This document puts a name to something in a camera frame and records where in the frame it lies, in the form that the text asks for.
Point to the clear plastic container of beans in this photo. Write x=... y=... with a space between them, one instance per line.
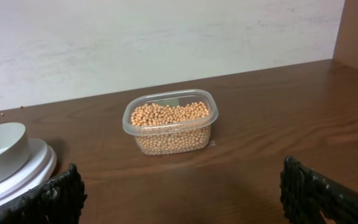
x=171 y=122

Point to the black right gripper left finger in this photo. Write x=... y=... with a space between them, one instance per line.
x=58 y=201

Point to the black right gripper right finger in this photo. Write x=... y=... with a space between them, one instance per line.
x=309 y=197

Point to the white digital kitchen scale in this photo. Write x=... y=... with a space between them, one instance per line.
x=37 y=169

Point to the grey bowl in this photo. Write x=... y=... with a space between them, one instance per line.
x=14 y=148

